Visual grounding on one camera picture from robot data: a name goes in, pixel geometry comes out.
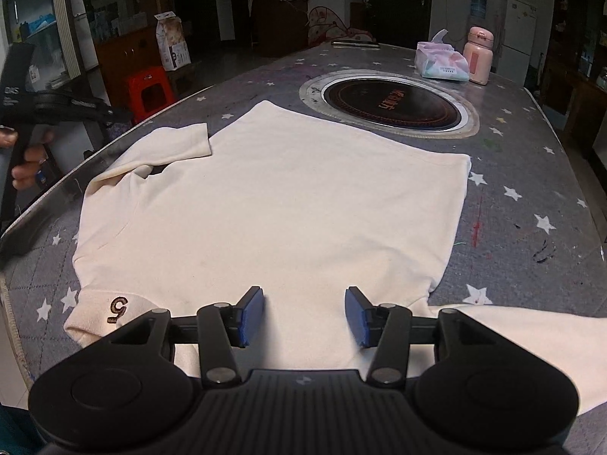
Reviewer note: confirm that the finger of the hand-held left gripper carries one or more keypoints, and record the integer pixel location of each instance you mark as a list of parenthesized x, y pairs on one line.
[(95, 111)]

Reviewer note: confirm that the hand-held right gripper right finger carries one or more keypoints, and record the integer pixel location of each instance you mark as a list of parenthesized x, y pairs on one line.
[(356, 315)]

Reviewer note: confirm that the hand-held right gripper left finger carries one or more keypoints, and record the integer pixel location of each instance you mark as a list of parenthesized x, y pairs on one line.
[(250, 315)]

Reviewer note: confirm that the cream white sweatshirt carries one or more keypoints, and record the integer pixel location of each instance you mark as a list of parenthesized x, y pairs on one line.
[(284, 199)]

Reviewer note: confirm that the person's left hand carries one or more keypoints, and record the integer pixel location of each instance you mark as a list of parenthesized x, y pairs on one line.
[(34, 155)]

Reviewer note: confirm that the red plastic stool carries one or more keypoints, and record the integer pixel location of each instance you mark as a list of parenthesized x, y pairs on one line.
[(149, 90)]

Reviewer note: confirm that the white-framed glass display cooler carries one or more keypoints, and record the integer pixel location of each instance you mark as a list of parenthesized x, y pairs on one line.
[(42, 9)]

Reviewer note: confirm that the wooden shelf cabinet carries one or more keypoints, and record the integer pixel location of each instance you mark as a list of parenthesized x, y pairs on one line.
[(123, 28)]

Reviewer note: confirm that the white printed paper bag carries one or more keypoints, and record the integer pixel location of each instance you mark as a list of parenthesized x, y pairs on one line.
[(173, 42)]

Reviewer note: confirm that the dark wooden bookcase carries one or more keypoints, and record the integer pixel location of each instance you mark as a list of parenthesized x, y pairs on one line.
[(284, 9)]

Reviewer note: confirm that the round black induction cooktop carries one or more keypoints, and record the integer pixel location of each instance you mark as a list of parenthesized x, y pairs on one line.
[(393, 102)]

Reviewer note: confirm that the person's teal clothing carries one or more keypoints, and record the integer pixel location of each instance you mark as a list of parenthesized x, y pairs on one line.
[(14, 431)]

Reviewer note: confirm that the pink soft tissue pack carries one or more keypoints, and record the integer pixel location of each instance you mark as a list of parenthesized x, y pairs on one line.
[(443, 64)]

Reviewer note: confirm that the dark flat object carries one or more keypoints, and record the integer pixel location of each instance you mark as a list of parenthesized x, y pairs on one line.
[(355, 44)]

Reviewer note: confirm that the pink thermos bottle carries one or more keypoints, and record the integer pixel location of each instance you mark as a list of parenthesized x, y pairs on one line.
[(478, 59)]

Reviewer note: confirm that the wooden side table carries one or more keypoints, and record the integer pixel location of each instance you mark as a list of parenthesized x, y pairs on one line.
[(578, 95)]

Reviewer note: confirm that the dark wooden door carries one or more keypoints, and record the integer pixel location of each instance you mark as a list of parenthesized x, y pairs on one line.
[(398, 4)]

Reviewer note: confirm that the white refrigerator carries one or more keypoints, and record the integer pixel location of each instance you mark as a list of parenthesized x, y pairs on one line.
[(518, 33)]

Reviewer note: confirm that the blue water jug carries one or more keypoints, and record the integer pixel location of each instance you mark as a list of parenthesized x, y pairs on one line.
[(479, 6)]

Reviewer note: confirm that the dark wooden display cabinet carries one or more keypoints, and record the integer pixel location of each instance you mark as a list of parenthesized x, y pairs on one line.
[(578, 19)]

